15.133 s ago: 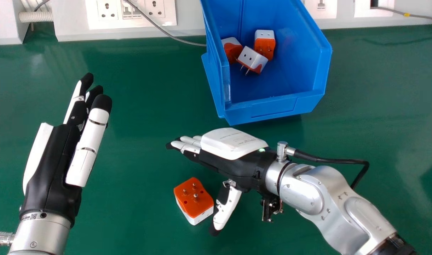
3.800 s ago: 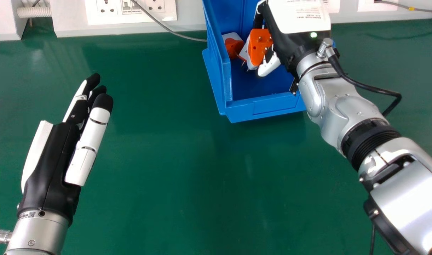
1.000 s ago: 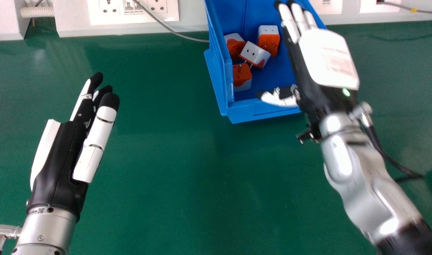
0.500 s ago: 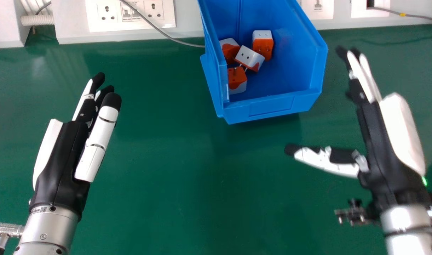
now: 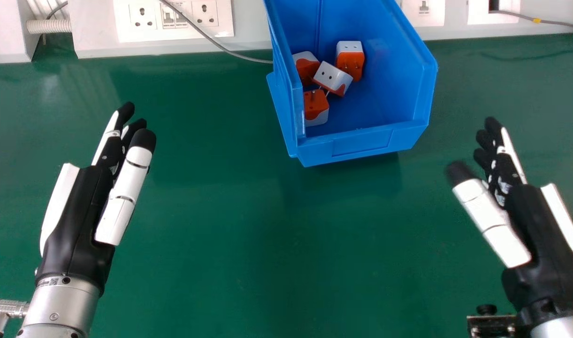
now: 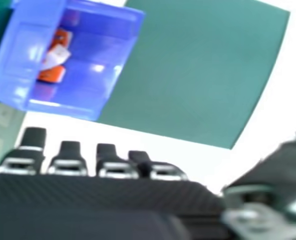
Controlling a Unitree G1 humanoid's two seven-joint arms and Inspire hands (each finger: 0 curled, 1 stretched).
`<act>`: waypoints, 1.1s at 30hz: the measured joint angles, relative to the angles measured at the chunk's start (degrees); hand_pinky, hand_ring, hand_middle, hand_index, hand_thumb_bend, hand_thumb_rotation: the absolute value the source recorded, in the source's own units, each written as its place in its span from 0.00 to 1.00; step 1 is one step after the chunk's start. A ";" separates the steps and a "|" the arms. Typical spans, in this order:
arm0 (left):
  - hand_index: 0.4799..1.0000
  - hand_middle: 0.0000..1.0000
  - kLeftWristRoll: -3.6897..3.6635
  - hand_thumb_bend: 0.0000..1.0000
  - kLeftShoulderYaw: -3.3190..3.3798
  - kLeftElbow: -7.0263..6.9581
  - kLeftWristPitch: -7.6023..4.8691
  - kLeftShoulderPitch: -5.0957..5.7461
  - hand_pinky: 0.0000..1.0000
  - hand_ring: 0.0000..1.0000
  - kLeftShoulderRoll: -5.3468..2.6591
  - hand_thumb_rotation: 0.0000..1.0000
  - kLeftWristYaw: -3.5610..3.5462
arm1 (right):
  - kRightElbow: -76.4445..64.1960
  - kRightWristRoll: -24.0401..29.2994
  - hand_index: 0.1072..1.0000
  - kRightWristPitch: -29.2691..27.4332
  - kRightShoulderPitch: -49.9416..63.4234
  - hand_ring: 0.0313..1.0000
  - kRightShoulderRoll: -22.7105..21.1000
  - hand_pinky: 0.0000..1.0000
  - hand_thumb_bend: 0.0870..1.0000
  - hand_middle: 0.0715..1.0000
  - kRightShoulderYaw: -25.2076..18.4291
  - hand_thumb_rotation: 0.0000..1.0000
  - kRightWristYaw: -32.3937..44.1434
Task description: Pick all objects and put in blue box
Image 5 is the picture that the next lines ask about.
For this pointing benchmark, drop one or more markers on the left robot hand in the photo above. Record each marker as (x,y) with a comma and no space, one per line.
(75,225)

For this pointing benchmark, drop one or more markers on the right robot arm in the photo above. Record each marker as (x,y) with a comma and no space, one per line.
(525,326)

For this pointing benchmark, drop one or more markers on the blue plastic bin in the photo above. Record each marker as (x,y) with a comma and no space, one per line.
(361,80)

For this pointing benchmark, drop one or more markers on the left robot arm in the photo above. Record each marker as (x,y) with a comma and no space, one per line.
(51,310)

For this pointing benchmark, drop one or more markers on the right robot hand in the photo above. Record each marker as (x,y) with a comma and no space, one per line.
(539,234)

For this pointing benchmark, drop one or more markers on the white-and-orange plug adapter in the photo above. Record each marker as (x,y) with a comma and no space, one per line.
(333,77)
(306,65)
(316,107)
(350,58)

